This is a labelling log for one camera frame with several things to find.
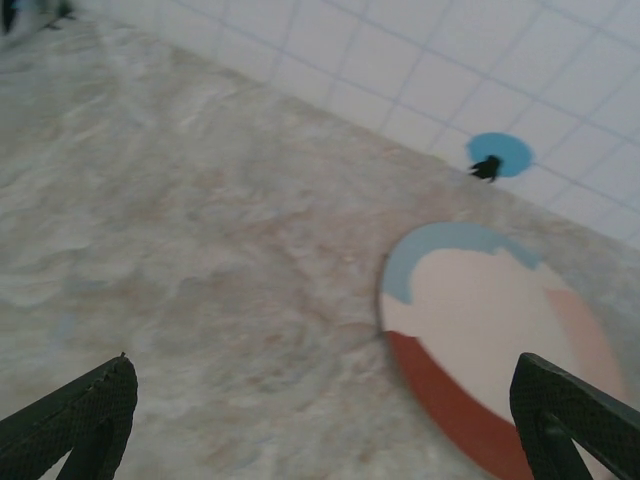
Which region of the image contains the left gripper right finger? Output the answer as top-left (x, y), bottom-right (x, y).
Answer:
top-left (509, 351), bottom-right (640, 480)

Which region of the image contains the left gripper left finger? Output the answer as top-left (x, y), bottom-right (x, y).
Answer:
top-left (0, 351), bottom-right (139, 480)

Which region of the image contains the round white brown blue plate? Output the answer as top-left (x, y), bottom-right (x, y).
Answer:
top-left (376, 221), bottom-right (627, 480)

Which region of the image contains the blue circle seal decal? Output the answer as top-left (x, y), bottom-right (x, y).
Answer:
top-left (466, 131), bottom-right (537, 184)

